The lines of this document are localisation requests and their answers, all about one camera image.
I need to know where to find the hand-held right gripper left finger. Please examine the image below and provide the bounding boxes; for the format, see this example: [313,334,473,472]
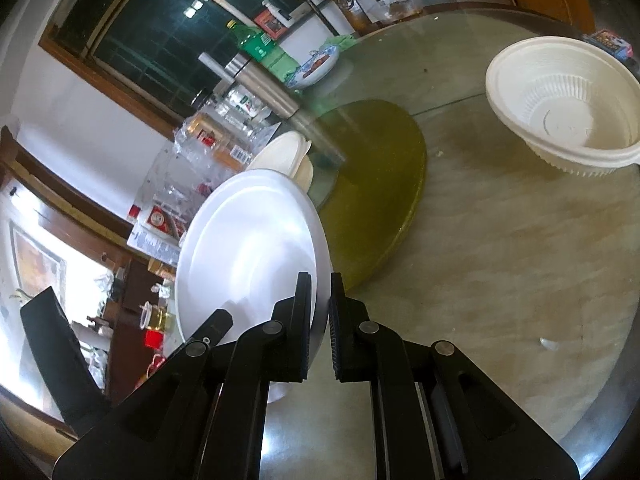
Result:
[52,271,314,480]

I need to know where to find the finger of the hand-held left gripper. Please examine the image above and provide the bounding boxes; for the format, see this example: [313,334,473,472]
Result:
[19,287,112,437]
[186,308,234,348]

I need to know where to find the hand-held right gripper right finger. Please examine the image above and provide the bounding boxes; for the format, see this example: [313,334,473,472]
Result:
[327,272,581,480]

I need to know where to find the large white bowl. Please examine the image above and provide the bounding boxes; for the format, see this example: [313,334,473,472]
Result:
[174,168,334,404]

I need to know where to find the shallow cream plastic bowl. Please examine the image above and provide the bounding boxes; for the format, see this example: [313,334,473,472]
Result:
[247,130,315,194]

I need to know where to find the ribbed cream plastic bowl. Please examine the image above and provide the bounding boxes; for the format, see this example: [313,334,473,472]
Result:
[485,36,640,178]

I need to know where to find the glass tea cup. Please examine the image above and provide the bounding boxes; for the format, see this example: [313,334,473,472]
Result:
[139,303,174,331]

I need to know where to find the wooden sideboard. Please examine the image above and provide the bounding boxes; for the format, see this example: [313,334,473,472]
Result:
[102,255,182,403]

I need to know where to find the white liquor bottle red label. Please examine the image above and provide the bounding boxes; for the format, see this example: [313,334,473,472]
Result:
[129,202,187,239]

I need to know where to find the amber liquor bottle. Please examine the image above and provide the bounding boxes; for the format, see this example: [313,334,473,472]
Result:
[182,112,252,166]

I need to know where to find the white medicine bottle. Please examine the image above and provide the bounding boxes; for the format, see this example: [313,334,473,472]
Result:
[234,92,267,117]

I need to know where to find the clear jar black lid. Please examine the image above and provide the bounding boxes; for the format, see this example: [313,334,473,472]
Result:
[192,88,222,112]

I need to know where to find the steel thermos flask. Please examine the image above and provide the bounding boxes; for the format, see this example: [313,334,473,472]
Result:
[224,57,302,120]

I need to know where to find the white paper roll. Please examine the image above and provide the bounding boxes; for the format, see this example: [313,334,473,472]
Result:
[198,52,227,79]

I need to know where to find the blue white ceramic bowl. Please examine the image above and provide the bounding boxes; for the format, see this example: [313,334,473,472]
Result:
[285,43,342,92]

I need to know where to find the green soda bottle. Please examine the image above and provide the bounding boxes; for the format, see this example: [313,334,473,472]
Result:
[226,19,303,83]

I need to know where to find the green cloth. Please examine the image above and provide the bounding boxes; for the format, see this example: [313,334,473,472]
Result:
[323,33,359,52]

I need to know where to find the red box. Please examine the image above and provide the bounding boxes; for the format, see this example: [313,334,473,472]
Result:
[253,7,289,39]

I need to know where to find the dark barred window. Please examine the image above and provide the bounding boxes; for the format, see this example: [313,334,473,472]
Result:
[39,0,267,128]

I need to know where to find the white spray bottle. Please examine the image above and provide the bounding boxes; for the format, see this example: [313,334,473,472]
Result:
[264,0,292,27]

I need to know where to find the clear plastic food container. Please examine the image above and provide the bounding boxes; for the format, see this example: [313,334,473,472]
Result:
[367,0,419,26]

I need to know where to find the printed card box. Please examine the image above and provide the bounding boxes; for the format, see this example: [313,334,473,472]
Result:
[582,28,637,61]

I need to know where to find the framed wall picture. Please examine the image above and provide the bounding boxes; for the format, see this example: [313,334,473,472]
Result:
[9,222,69,312]

